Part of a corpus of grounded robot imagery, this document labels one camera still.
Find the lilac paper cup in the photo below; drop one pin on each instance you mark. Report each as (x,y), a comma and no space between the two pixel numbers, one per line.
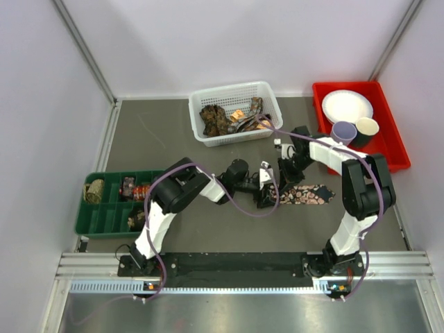
(343,132)

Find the white paper plates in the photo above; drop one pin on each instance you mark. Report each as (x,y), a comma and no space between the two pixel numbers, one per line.
(346,105)

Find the aluminium frame rail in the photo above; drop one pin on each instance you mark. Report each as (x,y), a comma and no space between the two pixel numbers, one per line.
(392,265)

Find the red plastic bin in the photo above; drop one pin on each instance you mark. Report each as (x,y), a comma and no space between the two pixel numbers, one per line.
(388,140)

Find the rolled purple floral tie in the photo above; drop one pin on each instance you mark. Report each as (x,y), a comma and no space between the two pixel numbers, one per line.
(126,190)

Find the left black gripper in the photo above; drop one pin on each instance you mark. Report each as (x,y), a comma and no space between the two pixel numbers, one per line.
(266,200)

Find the grey orange pattern tie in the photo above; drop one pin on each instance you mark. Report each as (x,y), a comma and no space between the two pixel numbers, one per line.
(253,119)

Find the pink floral dark tie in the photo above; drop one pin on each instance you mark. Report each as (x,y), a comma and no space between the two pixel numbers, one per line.
(318,194)

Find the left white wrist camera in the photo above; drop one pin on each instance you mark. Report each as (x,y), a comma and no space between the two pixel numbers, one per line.
(265,174)

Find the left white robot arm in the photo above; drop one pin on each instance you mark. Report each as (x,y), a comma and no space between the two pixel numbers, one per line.
(178,186)

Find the black paper cup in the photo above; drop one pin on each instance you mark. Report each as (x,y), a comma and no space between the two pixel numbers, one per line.
(367,128)

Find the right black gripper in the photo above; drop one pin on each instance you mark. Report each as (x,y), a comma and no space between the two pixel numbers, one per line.
(287,179)

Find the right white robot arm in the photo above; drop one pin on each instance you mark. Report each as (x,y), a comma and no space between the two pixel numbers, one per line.
(366,188)

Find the white plastic basket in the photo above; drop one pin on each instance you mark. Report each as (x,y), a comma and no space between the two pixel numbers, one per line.
(231,98)

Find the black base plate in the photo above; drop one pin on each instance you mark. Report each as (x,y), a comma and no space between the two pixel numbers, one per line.
(239,270)

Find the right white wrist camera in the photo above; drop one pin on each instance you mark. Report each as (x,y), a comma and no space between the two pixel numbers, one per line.
(286,151)

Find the white slotted cable duct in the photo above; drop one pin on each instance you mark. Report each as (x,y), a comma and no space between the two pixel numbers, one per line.
(140,287)

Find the rolled red pattern tie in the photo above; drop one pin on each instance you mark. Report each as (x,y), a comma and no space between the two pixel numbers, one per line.
(140,192)

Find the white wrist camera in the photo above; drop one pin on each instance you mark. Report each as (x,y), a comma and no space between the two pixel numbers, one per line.
(286,151)
(265,174)

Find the green divided organizer tray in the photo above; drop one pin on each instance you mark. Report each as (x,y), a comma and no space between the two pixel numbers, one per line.
(108,219)

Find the rolled brown floral tie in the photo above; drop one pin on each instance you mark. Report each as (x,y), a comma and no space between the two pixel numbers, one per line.
(136,220)

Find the rolled olive green tie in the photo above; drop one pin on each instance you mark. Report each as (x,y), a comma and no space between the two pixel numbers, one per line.
(93,192)

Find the brown leaf pattern tie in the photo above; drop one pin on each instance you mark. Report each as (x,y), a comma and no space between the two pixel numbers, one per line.
(215,121)

